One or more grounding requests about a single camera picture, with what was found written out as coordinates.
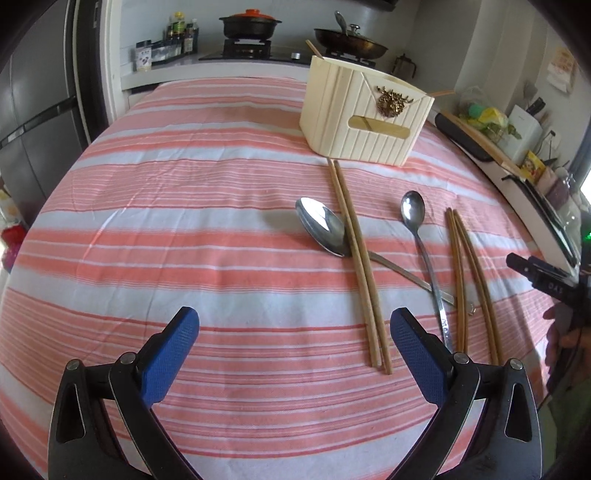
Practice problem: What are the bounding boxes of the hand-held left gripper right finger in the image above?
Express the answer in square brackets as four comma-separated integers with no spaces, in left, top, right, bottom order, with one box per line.
[389,308,543,480]

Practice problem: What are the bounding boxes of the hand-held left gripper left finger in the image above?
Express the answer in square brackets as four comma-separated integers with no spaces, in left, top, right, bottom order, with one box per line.
[47,305,200,480]

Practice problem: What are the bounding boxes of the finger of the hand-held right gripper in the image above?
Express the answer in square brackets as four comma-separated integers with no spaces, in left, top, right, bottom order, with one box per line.
[506,253,579,302]

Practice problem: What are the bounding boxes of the round steel spoon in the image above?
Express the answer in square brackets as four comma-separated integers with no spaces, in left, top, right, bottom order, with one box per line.
[401,190,455,354]

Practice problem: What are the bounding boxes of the large oval steel spoon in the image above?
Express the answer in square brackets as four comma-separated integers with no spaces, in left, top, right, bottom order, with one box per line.
[295,197,476,317]

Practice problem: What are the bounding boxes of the cream ribbed utensil holder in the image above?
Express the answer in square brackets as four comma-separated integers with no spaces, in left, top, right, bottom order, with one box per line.
[298,55,435,167]

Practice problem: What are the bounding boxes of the person's right hand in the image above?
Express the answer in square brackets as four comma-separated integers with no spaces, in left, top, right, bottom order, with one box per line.
[543,304,591,395]

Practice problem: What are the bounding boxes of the white countertop appliance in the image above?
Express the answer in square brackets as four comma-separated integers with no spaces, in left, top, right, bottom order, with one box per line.
[501,174,581,269]

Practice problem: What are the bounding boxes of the glass jar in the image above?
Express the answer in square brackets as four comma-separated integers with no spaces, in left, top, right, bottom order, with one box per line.
[553,168,583,209]

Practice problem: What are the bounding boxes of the yellow snack packet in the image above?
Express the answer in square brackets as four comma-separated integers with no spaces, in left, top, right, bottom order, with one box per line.
[521,151,546,182]

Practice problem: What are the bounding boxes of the pink striped tablecloth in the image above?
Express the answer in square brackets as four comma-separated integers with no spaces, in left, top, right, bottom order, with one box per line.
[0,76,561,480]

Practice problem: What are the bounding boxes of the wooden cutting board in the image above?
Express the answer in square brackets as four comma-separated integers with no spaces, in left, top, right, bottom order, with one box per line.
[442,111,526,175]

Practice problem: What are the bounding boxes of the white knife block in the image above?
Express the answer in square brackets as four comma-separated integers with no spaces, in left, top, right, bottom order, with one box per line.
[501,97,551,158]

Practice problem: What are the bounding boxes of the black tray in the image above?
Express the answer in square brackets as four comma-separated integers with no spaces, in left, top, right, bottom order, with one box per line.
[435,113,498,163]

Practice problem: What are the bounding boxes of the yellow-green plastic bag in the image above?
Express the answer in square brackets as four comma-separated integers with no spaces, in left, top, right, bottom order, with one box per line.
[461,87,509,140]

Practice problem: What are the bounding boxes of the small metal coffee pot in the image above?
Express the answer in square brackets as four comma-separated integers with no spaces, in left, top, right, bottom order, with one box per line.
[394,54,419,85]

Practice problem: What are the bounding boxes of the grey refrigerator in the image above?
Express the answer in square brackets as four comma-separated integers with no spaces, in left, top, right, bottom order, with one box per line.
[0,0,88,222]

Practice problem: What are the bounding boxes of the dark wok with lid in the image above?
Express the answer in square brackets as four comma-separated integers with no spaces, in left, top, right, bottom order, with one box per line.
[314,11,389,60]

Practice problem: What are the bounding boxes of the black gas stove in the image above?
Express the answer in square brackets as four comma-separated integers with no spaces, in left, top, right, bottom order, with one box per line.
[198,39,370,65]

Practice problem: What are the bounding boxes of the black pot with orange lid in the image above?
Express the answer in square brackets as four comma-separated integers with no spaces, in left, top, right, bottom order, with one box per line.
[218,8,283,40]

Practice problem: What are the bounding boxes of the wall calendar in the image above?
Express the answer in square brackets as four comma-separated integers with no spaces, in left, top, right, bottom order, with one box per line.
[547,46,579,91]

